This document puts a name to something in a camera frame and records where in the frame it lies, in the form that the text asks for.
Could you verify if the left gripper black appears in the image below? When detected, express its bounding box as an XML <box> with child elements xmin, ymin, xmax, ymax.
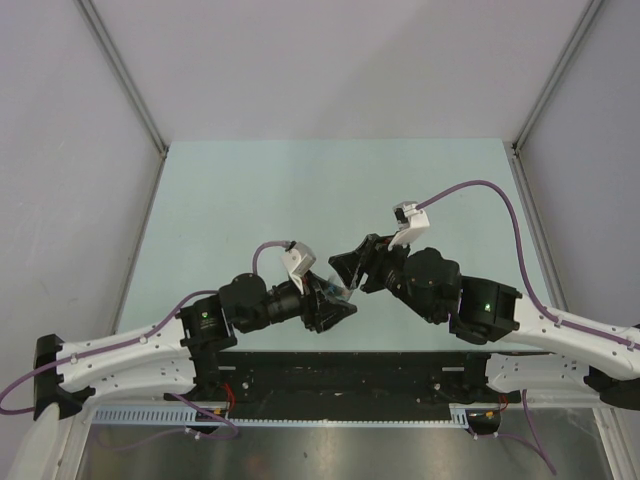
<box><xmin>238</xmin><ymin>270</ymin><xmax>356</xmax><ymax>333</ymax></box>

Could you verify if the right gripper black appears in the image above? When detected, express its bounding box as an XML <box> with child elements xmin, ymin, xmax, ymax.
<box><xmin>328</xmin><ymin>231</ymin><xmax>440</xmax><ymax>323</ymax></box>

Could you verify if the clear pill bottle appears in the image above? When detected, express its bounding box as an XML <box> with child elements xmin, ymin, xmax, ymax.
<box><xmin>323</xmin><ymin>280</ymin><xmax>354</xmax><ymax>302</ymax></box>

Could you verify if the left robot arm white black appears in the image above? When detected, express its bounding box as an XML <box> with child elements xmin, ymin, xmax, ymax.
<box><xmin>33</xmin><ymin>273</ymin><xmax>357</xmax><ymax>419</ymax></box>

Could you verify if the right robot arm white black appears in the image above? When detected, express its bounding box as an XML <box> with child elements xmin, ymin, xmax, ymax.
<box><xmin>329</xmin><ymin>234</ymin><xmax>639</xmax><ymax>410</ymax></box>

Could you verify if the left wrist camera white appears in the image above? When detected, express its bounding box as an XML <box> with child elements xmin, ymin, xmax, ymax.
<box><xmin>281</xmin><ymin>242</ymin><xmax>316</xmax><ymax>292</ymax></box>

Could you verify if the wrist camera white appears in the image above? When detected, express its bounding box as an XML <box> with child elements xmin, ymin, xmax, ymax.
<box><xmin>281</xmin><ymin>242</ymin><xmax>316</xmax><ymax>292</ymax></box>
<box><xmin>388</xmin><ymin>201</ymin><xmax>430</xmax><ymax>250</ymax></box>

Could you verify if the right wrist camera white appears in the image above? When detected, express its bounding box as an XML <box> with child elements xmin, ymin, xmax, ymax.
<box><xmin>388</xmin><ymin>201</ymin><xmax>430</xmax><ymax>250</ymax></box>

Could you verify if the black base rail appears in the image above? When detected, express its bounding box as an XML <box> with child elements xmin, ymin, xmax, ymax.
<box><xmin>162</xmin><ymin>349</ymin><xmax>506</xmax><ymax>422</ymax></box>

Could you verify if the white cable duct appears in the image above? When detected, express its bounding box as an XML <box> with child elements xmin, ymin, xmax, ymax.
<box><xmin>92</xmin><ymin>405</ymin><xmax>499</xmax><ymax>429</ymax></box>

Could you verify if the right aluminium frame post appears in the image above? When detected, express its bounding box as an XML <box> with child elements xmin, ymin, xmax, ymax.
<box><xmin>510</xmin><ymin>0</ymin><xmax>609</xmax><ymax>155</ymax></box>

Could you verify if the aluminium frame post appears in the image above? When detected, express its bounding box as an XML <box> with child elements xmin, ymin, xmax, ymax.
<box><xmin>73</xmin><ymin>0</ymin><xmax>169</xmax><ymax>159</ymax></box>
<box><xmin>510</xmin><ymin>0</ymin><xmax>609</xmax><ymax>155</ymax></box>

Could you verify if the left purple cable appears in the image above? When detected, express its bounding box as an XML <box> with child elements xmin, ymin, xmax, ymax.
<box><xmin>0</xmin><ymin>239</ymin><xmax>294</xmax><ymax>451</ymax></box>

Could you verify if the left aluminium frame post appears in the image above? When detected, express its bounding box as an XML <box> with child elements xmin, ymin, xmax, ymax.
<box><xmin>73</xmin><ymin>0</ymin><xmax>169</xmax><ymax>159</ymax></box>

